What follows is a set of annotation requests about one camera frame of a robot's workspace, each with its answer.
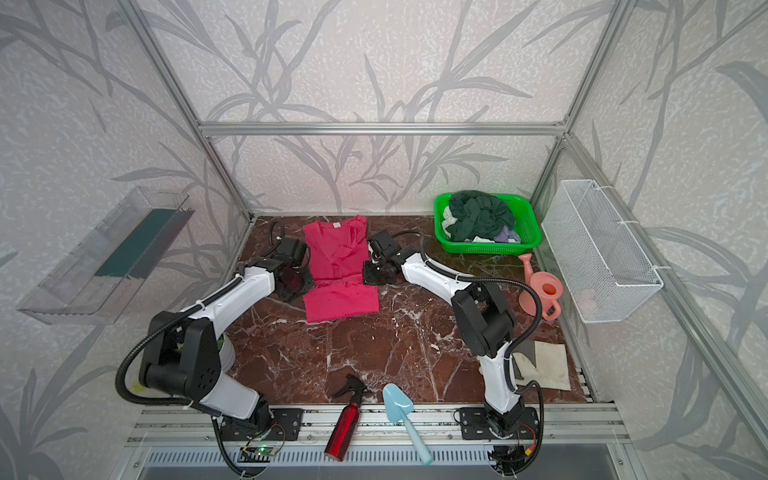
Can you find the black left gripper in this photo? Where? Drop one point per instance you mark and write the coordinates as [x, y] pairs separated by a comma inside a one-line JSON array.
[[297, 282]]

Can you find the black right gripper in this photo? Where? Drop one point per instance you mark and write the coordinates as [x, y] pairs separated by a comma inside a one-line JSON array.
[[374, 270]]

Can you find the magenta t-shirt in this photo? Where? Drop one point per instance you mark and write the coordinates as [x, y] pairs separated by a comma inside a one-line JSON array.
[[339, 251]]

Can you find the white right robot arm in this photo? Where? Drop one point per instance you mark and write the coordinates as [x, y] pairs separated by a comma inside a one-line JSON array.
[[483, 316]]

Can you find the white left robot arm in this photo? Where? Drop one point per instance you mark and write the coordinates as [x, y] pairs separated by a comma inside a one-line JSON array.
[[184, 361]]

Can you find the white garment in basket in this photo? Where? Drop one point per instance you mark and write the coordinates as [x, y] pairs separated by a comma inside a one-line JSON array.
[[448, 220]]

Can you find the dark green t-shirt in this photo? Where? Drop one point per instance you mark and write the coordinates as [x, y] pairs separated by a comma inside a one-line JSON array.
[[480, 216]]

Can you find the lavender garment in basket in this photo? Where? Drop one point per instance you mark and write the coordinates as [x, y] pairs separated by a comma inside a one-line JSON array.
[[507, 235]]

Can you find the green plastic laundry basket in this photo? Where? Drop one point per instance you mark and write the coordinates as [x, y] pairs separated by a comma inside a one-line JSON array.
[[527, 228]]

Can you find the light blue garden trowel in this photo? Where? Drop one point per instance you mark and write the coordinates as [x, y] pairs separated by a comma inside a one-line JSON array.
[[398, 406]]

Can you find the pink watering can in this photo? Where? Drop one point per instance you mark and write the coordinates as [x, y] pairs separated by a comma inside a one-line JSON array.
[[548, 287]]

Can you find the red spray bottle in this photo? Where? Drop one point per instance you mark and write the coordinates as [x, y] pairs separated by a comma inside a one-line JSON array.
[[344, 429]]

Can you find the white green gardening glove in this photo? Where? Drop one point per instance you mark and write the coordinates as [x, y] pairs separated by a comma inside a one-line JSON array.
[[543, 362]]

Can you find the clear plastic wall shelf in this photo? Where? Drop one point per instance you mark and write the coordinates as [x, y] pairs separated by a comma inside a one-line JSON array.
[[94, 283]]

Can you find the white wire mesh basket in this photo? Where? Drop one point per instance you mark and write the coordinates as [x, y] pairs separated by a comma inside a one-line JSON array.
[[607, 272]]

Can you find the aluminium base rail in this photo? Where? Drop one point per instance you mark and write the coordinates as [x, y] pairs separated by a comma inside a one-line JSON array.
[[176, 438]]

